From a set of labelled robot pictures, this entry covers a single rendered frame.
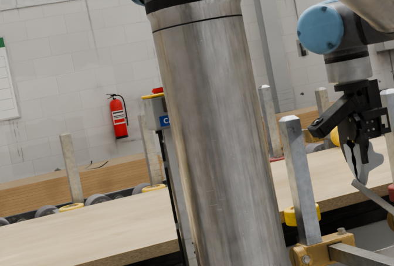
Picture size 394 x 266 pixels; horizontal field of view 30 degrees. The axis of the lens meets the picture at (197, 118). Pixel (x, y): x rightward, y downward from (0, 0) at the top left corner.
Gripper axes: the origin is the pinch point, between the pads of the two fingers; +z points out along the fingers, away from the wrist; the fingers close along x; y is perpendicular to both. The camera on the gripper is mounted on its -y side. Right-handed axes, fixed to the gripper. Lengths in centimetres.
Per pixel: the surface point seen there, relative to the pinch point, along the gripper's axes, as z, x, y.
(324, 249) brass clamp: 13.4, 5.2, -8.1
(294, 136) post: -11.2, 6.1, -9.8
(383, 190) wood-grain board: 8.5, 21.9, 18.6
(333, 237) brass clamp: 11.9, 6.7, -4.8
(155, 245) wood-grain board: 7.1, 21.9, -39.3
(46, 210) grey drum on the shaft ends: 12, 153, -47
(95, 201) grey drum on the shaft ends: 13, 152, -28
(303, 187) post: -0.4, 6.0, -9.8
